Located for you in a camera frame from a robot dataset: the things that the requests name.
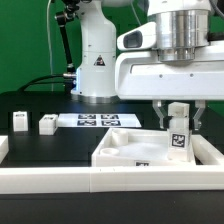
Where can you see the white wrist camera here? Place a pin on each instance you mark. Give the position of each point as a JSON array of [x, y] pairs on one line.
[[140, 38]]

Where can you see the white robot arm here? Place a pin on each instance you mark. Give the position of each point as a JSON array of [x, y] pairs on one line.
[[173, 56]]

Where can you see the white square tabletop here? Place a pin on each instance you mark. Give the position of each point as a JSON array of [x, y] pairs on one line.
[[139, 147]]

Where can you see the white marker base plate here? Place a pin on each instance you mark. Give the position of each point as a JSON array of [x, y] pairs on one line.
[[98, 120]]

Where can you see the white U-shaped obstacle fence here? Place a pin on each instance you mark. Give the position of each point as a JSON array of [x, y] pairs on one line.
[[110, 179]]

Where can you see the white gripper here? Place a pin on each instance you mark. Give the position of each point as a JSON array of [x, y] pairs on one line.
[[141, 76]]

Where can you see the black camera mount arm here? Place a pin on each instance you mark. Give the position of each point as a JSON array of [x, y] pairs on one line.
[[62, 18]]

